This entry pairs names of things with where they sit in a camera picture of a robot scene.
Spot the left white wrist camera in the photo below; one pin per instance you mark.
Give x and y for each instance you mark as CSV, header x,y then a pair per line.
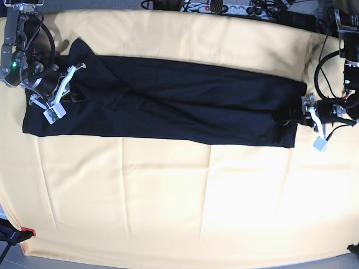
x,y
320,144

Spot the yellow table cloth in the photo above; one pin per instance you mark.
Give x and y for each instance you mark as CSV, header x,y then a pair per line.
x,y
145,203

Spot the black corner object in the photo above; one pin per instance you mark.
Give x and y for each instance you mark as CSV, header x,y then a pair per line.
x,y
354,249

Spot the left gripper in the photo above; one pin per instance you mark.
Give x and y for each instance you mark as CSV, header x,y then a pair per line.
x,y
325,111

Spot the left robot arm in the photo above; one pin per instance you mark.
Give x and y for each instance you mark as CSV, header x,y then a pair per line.
x,y
337,109

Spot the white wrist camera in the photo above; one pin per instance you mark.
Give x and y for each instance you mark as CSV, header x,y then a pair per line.
x,y
320,144
54,113

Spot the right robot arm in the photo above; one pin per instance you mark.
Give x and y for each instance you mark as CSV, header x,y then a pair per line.
x,y
19,45

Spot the white power strip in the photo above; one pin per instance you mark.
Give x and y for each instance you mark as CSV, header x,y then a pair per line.
x,y
262,10

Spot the black box on floor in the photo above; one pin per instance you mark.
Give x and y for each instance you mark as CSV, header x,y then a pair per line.
x,y
297,20

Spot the dark navy T-shirt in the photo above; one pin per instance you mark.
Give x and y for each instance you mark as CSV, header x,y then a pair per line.
x,y
158,98

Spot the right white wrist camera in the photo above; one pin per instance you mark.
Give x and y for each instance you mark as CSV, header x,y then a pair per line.
x,y
54,113

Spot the red black table clamp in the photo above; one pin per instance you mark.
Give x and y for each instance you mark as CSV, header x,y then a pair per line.
x,y
12,236

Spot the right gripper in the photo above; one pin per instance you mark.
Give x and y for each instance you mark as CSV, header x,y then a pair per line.
x,y
44,83

